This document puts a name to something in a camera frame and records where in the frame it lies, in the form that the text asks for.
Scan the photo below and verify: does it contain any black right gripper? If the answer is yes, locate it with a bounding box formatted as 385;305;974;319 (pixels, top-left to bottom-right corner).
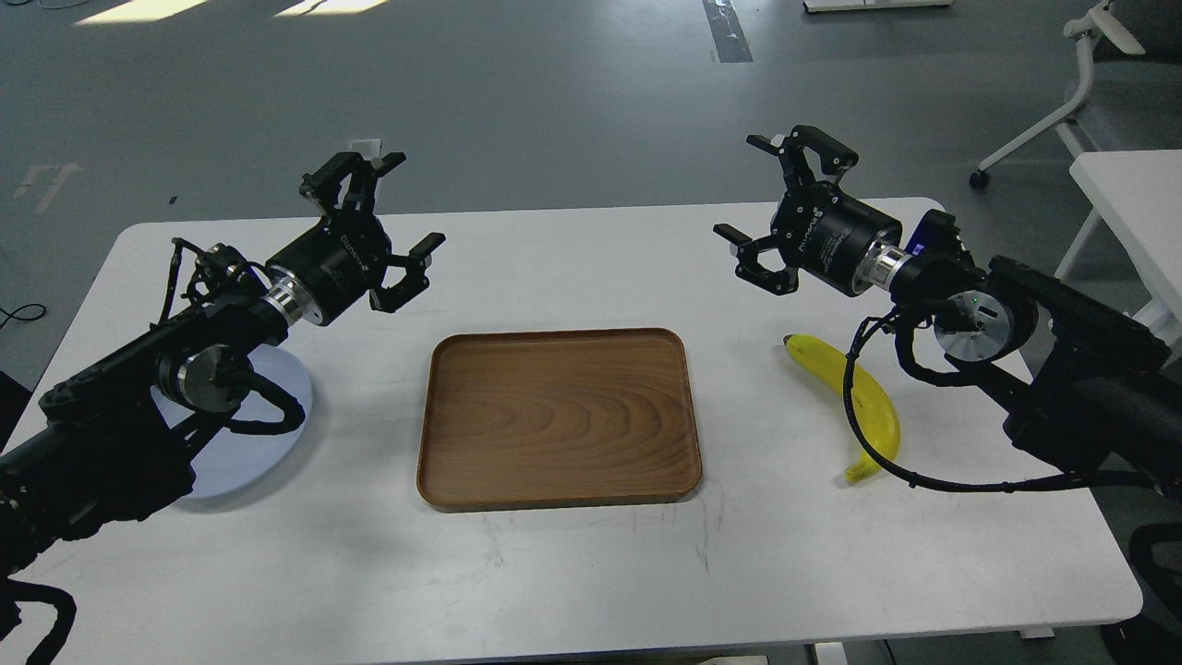
713;126;902;296

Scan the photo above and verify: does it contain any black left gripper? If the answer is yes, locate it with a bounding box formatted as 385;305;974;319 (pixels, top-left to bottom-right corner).
266;151;447;327

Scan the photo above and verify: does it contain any yellow banana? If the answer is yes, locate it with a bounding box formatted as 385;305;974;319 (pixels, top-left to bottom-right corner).
784;333;902;462

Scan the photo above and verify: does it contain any light blue plate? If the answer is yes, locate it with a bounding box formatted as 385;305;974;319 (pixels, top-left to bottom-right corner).
151;345;314;502

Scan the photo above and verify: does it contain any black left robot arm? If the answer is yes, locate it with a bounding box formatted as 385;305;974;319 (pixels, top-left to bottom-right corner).
4;151;446;575

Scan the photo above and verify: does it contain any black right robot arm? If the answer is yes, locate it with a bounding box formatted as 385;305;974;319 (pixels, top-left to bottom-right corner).
714;125;1181;500

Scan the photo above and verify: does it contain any white table base top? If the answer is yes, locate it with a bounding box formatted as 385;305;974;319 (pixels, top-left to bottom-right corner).
803;0;955;14

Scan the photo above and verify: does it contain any wooden tray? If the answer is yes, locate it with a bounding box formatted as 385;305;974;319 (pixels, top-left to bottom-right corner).
416;328;704;511

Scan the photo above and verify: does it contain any white side table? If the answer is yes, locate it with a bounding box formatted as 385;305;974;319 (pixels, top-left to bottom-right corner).
1056;149;1181;357

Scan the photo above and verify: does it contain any white office chair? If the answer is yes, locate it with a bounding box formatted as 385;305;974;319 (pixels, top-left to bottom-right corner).
969;0;1182;190

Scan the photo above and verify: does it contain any black chair lower right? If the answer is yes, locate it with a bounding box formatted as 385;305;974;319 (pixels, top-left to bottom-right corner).
1099;522;1182;665

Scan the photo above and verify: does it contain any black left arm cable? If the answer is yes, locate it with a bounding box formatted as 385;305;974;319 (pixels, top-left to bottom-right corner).
217;374;309;437

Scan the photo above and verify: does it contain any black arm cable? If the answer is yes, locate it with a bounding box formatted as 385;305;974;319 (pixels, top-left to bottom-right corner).
217;374;309;437
842;309;1160;493

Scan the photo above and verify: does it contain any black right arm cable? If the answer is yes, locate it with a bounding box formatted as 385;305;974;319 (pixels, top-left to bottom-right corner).
842;309;1160;493

